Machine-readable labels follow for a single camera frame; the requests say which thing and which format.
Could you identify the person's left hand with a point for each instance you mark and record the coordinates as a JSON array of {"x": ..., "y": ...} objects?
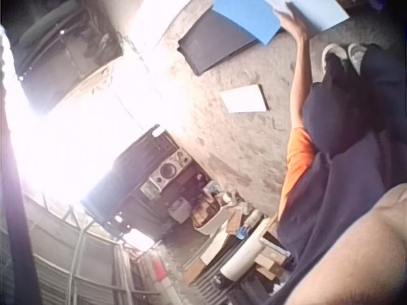
[{"x": 292, "y": 26}]

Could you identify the person's left fingers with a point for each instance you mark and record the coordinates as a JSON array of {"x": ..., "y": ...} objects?
[{"x": 282, "y": 16}]

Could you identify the white paper sheet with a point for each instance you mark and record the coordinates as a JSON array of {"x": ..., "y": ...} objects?
[{"x": 245, "y": 99}]

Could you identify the pale blue sheet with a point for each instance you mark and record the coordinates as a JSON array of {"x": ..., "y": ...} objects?
[{"x": 321, "y": 12}]

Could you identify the white roll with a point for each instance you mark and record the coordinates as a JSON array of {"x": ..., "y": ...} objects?
[{"x": 243, "y": 254}]

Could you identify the dark upright post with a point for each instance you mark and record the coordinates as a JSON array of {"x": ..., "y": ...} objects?
[{"x": 16, "y": 203}]

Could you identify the heap of boxes and containers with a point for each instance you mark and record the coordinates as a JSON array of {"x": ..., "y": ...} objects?
[{"x": 241, "y": 241}]

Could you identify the black flat board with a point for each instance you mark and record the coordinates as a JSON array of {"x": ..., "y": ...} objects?
[{"x": 213, "y": 43}]

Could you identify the person's legs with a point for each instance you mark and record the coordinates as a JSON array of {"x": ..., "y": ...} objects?
[{"x": 359, "y": 95}]

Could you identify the dark cabinet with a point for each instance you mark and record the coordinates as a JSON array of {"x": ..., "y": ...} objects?
[{"x": 63, "y": 54}]

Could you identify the dark shelf with speaker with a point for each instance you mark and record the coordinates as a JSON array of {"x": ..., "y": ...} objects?
[{"x": 152, "y": 181}]

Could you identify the bright blue sheet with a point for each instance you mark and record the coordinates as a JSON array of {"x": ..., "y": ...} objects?
[{"x": 246, "y": 17}]

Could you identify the grey metal rack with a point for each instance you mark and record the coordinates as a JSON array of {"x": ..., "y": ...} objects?
[{"x": 79, "y": 263}]

